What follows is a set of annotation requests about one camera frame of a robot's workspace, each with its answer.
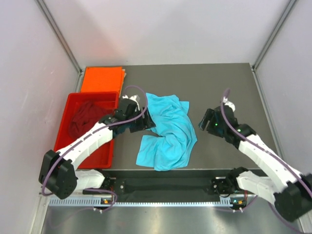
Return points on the slotted grey cable duct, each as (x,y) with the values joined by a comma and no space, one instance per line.
(97,201)

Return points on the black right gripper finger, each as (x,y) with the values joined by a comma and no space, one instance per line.
(207,116)
(204,125)

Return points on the red plastic bin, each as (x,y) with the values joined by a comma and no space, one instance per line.
(101,158)

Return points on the dark red t shirt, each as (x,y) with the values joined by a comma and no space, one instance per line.
(83,120)

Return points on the aluminium frame post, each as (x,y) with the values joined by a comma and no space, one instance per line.
(274,33)
(43,7)

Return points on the folded orange t shirt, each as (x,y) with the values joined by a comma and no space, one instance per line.
(103,79)

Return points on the right aluminium frame post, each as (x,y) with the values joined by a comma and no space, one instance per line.
(274,33)

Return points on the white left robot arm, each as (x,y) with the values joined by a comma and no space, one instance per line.
(59,170)

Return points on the left aluminium frame post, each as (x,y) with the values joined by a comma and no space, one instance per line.
(43,7)

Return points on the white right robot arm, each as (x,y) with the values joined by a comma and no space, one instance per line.
(286,188)

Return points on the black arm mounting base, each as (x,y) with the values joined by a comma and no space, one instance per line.
(183,185)

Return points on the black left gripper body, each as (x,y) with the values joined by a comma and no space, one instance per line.
(139,124)

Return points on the light blue t shirt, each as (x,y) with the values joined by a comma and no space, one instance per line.
(175,137)

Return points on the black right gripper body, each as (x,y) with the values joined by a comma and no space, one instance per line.
(215,128)

